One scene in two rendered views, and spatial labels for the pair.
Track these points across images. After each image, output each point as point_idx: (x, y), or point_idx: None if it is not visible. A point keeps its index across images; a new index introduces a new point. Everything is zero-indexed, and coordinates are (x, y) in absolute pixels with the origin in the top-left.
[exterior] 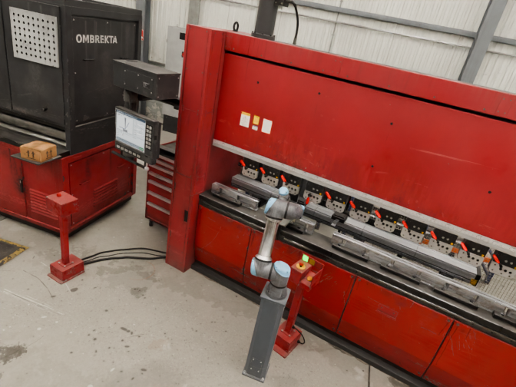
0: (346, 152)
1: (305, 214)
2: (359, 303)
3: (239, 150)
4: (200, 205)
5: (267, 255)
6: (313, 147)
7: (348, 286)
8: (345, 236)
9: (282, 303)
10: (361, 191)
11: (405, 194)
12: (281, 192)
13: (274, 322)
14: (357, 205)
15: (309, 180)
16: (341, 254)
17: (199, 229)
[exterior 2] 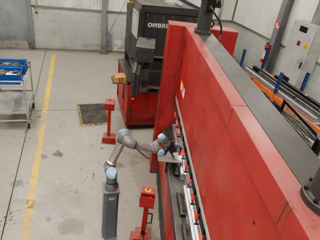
0: (193, 124)
1: None
2: None
3: (177, 105)
4: None
5: (110, 160)
6: (188, 114)
7: (169, 226)
8: (188, 191)
9: (103, 192)
10: (191, 158)
11: (198, 172)
12: (158, 135)
13: (103, 203)
14: (188, 168)
15: (184, 138)
16: (174, 200)
17: None
